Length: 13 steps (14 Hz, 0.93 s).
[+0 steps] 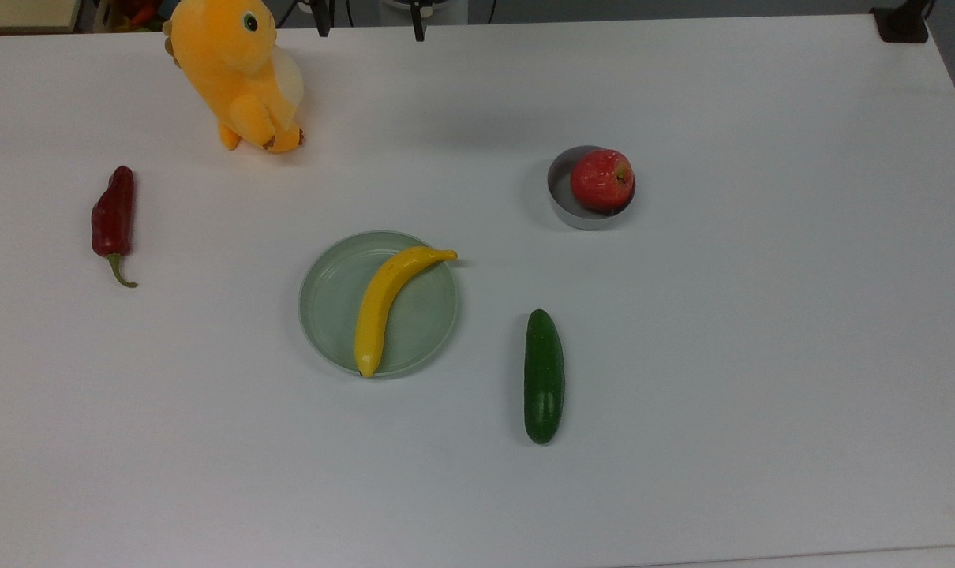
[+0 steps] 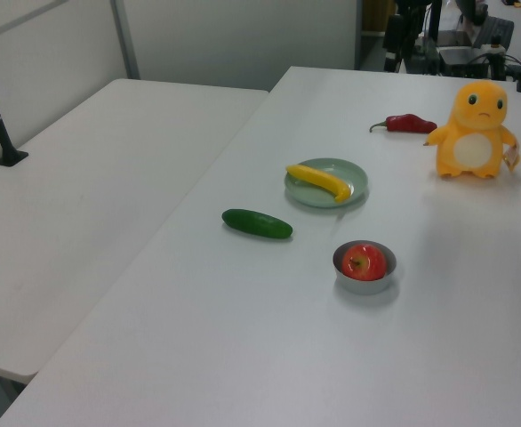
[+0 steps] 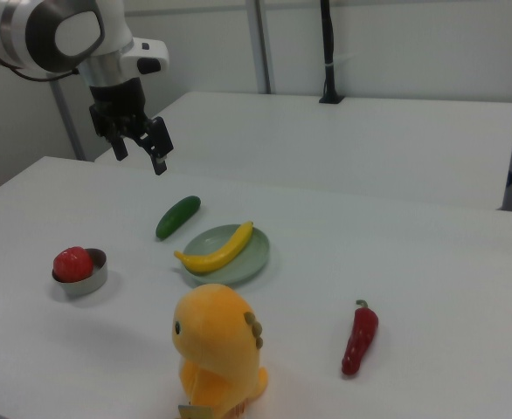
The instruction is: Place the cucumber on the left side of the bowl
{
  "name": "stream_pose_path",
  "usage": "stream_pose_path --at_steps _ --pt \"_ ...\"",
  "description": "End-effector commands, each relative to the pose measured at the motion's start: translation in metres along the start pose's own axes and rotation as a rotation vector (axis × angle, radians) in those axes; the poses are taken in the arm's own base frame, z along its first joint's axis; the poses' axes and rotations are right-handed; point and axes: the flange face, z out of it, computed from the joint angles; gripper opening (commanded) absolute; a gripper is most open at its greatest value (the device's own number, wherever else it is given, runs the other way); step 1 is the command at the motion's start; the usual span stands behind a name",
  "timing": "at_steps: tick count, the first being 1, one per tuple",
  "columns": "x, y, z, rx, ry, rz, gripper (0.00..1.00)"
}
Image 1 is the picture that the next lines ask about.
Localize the dark green cucumber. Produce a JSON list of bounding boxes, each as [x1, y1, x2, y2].
[[523, 308, 565, 446]]

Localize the small grey metal bowl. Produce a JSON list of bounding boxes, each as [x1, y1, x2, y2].
[[546, 145, 636, 231]]

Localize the orange plush dinosaur toy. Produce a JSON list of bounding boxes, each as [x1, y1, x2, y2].
[[162, 0, 306, 154]]

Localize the red apple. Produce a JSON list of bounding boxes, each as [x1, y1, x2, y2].
[[570, 149, 636, 212]]

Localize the yellow banana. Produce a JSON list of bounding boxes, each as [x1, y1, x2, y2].
[[354, 246, 459, 379]]

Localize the dark red chili pepper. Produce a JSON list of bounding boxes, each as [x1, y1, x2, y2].
[[91, 165, 140, 289]]

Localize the pale green round plate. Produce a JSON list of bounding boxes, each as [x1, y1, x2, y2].
[[298, 230, 460, 379]]

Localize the wooden cabinet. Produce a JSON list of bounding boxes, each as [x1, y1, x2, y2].
[[0, 0, 82, 34]]

